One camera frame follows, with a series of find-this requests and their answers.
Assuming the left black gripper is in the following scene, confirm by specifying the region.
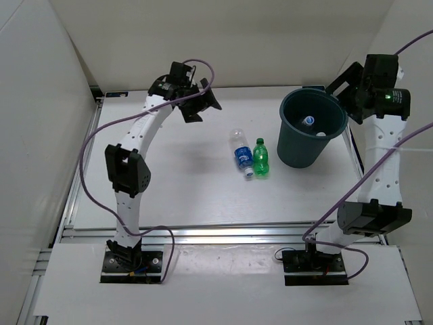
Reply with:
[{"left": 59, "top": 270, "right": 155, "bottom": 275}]
[{"left": 179, "top": 78, "right": 221, "bottom": 123}]

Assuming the clear unlabeled plastic bottle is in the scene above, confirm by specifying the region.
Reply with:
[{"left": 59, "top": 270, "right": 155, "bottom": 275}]
[{"left": 300, "top": 116, "right": 315, "bottom": 133}]

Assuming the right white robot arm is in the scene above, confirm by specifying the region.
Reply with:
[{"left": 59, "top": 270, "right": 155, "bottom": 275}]
[{"left": 304, "top": 54, "right": 412, "bottom": 271}]

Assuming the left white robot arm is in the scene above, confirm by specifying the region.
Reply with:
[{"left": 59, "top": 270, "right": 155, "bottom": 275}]
[{"left": 104, "top": 80, "right": 222, "bottom": 271}]

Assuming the dark teal plastic bin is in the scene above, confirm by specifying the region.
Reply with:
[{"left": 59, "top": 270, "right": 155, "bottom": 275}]
[{"left": 277, "top": 87, "right": 348, "bottom": 169}]

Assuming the green plastic bottle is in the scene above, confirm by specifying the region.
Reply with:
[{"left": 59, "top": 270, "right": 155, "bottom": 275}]
[{"left": 252, "top": 137, "right": 269, "bottom": 177}]

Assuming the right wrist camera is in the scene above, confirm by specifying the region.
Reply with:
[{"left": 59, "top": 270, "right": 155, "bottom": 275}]
[{"left": 361, "top": 54, "right": 399, "bottom": 89}]

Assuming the aluminium front rail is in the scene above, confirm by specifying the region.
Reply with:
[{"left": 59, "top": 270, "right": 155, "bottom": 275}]
[{"left": 58, "top": 222, "right": 312, "bottom": 245}]

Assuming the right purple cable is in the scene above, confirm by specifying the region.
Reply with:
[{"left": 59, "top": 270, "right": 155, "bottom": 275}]
[{"left": 302, "top": 29, "right": 433, "bottom": 280}]

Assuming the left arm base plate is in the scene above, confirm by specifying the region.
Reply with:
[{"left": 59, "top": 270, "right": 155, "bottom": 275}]
[{"left": 99, "top": 248, "right": 164, "bottom": 284}]

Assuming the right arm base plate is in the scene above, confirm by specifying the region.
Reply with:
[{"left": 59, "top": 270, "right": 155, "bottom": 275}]
[{"left": 274, "top": 244, "right": 348, "bottom": 286}]

